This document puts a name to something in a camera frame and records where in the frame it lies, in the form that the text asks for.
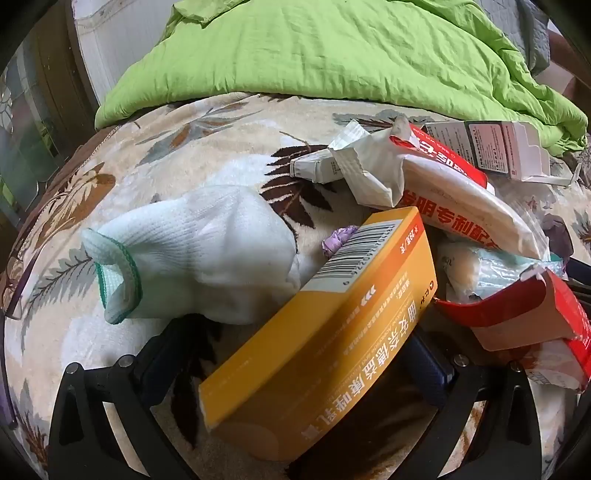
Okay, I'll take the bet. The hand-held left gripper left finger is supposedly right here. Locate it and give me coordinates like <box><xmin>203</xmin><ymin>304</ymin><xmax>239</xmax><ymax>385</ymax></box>
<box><xmin>48</xmin><ymin>318</ymin><xmax>219</xmax><ymax>480</ymax></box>

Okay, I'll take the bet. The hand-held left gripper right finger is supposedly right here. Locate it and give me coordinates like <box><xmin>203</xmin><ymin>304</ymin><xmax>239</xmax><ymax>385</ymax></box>
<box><xmin>351</xmin><ymin>329</ymin><xmax>544</xmax><ymax>480</ymax></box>

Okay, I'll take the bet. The orange cardboard box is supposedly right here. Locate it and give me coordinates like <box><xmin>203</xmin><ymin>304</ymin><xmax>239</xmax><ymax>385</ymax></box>
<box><xmin>198</xmin><ymin>206</ymin><xmax>438</xmax><ymax>462</ymax></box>

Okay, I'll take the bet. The purple wrapper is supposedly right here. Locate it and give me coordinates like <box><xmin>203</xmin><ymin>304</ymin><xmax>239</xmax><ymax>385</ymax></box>
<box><xmin>321</xmin><ymin>225</ymin><xmax>358</xmax><ymax>257</ymax></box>

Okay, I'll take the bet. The long white barcode box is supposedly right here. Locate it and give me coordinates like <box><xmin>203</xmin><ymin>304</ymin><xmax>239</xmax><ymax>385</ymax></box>
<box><xmin>290</xmin><ymin>150</ymin><xmax>345</xmax><ymax>184</ymax></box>

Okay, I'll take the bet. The torn red carton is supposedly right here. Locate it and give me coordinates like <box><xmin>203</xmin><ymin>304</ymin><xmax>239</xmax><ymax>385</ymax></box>
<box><xmin>434</xmin><ymin>270</ymin><xmax>591</xmax><ymax>356</ymax></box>

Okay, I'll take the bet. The light blue tissue packet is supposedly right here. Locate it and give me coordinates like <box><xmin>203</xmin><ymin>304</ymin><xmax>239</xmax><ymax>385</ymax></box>
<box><xmin>436</xmin><ymin>240</ymin><xmax>566</xmax><ymax>308</ymax></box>

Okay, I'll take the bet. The white and red plastic wrapper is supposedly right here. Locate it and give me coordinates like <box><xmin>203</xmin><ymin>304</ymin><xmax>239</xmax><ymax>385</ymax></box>
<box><xmin>522</xmin><ymin>339</ymin><xmax>589</xmax><ymax>394</ymax></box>

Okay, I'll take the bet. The white knit glove green trim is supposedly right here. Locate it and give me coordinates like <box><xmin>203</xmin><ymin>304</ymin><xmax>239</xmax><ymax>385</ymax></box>
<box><xmin>81</xmin><ymin>185</ymin><xmax>303</xmax><ymax>324</ymax></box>

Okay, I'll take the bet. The red and white long packet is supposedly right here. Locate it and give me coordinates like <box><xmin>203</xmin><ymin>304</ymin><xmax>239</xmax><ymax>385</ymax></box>
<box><xmin>388</xmin><ymin>124</ymin><xmax>548</xmax><ymax>260</ymax></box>

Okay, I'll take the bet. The white crumpled paper bag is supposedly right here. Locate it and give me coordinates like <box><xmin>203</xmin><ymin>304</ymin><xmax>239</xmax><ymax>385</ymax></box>
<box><xmin>328</xmin><ymin>115</ymin><xmax>411</xmax><ymax>208</ymax></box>

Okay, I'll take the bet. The leaf print blanket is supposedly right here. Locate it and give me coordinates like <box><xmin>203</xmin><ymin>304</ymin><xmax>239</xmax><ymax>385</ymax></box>
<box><xmin>0</xmin><ymin>92</ymin><xmax>591</xmax><ymax>480</ymax></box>

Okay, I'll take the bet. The white box with red label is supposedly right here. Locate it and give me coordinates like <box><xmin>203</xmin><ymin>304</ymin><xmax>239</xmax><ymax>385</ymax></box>
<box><xmin>422</xmin><ymin>120</ymin><xmax>580</xmax><ymax>186</ymax></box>

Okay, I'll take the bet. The wooden door with glass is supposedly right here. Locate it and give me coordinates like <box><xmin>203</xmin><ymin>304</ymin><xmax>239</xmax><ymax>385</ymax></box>
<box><xmin>0</xmin><ymin>28</ymin><xmax>108</xmax><ymax>241</ymax></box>

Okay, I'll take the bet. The green quilt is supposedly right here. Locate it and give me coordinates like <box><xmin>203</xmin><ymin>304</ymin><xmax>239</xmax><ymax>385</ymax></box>
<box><xmin>95</xmin><ymin>0</ymin><xmax>589</xmax><ymax>158</ymax></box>

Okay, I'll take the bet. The grey quilted pillow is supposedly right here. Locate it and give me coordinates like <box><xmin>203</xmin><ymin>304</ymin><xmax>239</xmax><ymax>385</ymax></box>
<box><xmin>475</xmin><ymin>0</ymin><xmax>551</xmax><ymax>75</ymax></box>

